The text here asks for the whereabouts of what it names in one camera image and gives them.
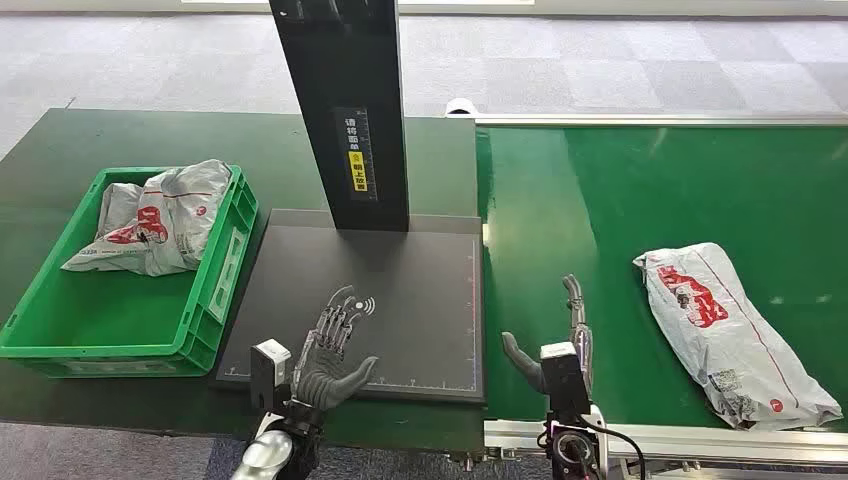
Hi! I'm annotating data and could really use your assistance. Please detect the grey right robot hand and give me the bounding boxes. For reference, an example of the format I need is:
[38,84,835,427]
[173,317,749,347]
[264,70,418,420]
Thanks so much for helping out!
[501,274,595,393]

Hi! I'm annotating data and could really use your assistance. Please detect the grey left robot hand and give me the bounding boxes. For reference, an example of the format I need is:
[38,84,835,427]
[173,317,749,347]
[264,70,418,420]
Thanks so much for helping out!
[291,284,380,412]

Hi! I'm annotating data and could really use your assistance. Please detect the long grey courier bag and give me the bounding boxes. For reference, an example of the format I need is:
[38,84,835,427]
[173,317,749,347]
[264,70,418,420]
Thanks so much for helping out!
[632,242,844,432]

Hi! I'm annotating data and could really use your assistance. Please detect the black inbound scanning machine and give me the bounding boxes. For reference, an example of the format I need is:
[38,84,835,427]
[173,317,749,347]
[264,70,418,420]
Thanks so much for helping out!
[215,0,486,405]

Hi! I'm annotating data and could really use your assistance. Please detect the green conveyor belt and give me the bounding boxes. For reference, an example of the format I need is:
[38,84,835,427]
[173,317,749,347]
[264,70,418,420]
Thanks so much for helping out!
[475,125,848,432]

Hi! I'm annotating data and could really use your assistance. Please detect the clear crate label pocket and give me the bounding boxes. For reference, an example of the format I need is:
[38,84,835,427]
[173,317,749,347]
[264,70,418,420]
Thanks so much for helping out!
[208,227,248,324]

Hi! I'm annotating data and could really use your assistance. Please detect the crumpled grey courier bag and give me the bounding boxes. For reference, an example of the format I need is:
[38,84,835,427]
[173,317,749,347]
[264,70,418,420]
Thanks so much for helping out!
[60,159,233,278]

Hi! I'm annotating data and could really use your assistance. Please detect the black yellow column label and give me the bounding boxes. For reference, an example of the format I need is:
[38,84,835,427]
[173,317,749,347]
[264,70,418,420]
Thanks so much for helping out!
[333,107,379,203]

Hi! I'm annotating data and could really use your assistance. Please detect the green plastic crate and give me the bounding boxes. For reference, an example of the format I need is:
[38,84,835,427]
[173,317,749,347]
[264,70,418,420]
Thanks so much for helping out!
[0,165,260,379]

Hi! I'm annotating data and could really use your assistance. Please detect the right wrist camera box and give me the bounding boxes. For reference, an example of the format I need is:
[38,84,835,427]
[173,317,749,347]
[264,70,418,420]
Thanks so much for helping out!
[539,342,591,417]

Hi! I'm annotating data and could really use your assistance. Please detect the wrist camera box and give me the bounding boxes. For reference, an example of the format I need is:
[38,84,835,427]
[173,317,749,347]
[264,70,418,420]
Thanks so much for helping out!
[250,339,293,413]
[539,342,591,417]

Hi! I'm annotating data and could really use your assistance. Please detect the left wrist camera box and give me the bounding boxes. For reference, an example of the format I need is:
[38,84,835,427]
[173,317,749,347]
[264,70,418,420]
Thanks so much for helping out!
[250,339,293,413]

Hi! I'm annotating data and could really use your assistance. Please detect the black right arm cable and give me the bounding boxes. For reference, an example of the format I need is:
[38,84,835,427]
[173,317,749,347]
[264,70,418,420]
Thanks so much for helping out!
[579,415,647,480]

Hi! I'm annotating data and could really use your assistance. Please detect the aluminium conveyor frame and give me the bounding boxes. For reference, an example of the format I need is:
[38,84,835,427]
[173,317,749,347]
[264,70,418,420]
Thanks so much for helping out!
[445,97,848,480]

